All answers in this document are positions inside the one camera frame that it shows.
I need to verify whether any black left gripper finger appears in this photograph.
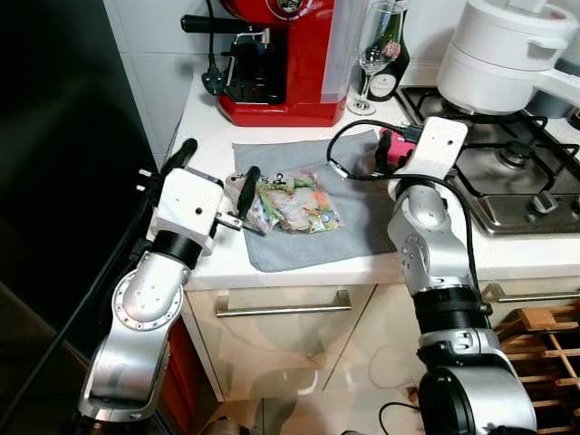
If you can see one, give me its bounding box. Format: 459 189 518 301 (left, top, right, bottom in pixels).
159 138 199 179
237 166 263 218

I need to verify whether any black pan support grate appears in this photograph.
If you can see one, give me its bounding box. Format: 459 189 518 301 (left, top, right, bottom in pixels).
450 136 580 198
399 87 481 128

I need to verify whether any frozen vegetable packet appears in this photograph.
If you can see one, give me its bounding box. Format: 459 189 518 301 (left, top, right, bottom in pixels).
225 168 347 237

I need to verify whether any dark liqueur bottle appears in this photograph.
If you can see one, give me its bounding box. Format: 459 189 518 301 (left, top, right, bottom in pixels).
361 0 411 102

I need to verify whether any black power plug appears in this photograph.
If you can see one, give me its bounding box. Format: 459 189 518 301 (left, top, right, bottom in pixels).
201 0 227 97

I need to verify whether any blue-grey cloth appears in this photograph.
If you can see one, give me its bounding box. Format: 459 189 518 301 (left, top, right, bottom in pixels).
232 130 400 273

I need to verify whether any clear wine glass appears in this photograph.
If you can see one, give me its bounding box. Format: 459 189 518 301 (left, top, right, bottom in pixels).
347 0 404 117

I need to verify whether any red coffee machine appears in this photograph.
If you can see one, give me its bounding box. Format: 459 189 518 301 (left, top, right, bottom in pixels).
181 0 365 128

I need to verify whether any black tall appliance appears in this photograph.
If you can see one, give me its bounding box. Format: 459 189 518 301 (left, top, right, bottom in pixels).
0 0 162 363

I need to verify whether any steel gas hob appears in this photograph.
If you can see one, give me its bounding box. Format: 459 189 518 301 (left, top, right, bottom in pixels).
393 85 580 238

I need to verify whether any white lidded pot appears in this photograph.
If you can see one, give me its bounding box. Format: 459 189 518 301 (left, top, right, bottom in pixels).
450 0 580 73

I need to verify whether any dark grey pot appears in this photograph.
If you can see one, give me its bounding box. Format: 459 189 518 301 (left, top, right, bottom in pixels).
524 56 580 123

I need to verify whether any steel hob knob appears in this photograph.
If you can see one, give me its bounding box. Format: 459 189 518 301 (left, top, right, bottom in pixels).
530 192 558 216

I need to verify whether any beige kitchen cabinet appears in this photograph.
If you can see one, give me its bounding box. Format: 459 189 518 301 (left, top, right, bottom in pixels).
181 272 580 404

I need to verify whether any red flat board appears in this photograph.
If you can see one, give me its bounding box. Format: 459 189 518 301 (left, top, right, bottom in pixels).
161 317 205 409

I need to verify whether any wooden wine rack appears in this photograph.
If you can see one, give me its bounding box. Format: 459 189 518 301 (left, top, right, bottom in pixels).
494 304 580 435

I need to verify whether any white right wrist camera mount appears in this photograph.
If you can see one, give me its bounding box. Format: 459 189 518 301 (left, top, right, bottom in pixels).
404 116 469 183

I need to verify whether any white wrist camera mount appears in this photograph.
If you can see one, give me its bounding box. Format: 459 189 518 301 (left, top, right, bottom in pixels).
404 116 469 183
148 167 226 257

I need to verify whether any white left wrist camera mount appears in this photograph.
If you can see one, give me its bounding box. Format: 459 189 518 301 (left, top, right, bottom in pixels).
148 167 226 257

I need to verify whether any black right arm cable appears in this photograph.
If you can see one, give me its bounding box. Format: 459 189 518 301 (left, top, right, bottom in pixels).
326 120 481 314

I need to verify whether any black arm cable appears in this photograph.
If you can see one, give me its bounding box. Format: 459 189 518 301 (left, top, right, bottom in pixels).
0 168 155 431
326 120 481 314

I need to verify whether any white long-handled saucepan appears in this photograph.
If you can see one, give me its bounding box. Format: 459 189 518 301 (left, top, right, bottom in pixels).
436 43 580 117

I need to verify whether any steel drawer handle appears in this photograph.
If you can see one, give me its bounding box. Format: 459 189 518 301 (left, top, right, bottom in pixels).
480 282 580 305
214 289 353 319

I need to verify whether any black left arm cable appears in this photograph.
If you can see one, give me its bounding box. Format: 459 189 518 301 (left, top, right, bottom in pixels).
0 168 155 431

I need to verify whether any black floor cable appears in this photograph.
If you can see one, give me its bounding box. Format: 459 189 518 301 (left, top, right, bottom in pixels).
378 401 423 435

